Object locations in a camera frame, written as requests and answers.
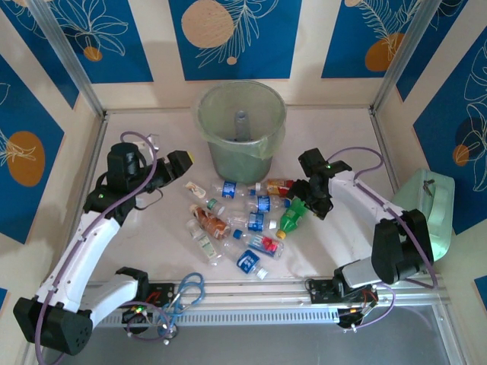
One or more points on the small bottle cream label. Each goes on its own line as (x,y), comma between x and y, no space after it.
(195,191)

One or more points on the clear bottle green label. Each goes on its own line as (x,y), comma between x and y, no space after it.
(214,206)

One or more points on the blue-label bottle blue cap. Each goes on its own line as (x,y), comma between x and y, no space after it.
(228,190)

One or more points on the brown tea bottle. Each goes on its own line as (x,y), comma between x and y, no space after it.
(213,226)

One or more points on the clear bottle blue cap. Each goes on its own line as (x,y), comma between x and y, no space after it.
(241,127)

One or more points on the clear bottle white-green label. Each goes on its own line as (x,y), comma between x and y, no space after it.
(205,245)

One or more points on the large blue-label bottle white cap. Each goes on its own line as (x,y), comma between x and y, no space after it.
(248,262)

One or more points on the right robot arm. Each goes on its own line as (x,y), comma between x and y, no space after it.
(365,194)

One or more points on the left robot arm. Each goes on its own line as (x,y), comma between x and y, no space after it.
(87,243)

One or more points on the translucent green waste bin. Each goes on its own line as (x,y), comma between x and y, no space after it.
(239,167)

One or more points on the bottle with red flower label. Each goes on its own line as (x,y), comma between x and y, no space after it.
(262,243)

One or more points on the small black clip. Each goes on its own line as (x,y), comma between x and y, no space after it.
(429,184)

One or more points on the pale green plastic container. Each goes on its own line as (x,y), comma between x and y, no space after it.
(441,213)

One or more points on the grey metal sheet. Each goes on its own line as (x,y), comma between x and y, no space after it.
(266,346)

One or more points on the blue stethoscope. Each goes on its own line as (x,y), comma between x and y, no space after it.
(169,333)

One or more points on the aluminium table side rail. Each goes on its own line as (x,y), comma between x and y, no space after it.
(382,137)
(99,135)

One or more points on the aluminium mounting rail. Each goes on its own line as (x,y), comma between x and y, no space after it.
(247,294)

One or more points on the aluminium frame post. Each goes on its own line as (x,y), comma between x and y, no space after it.
(70,57)
(403,57)

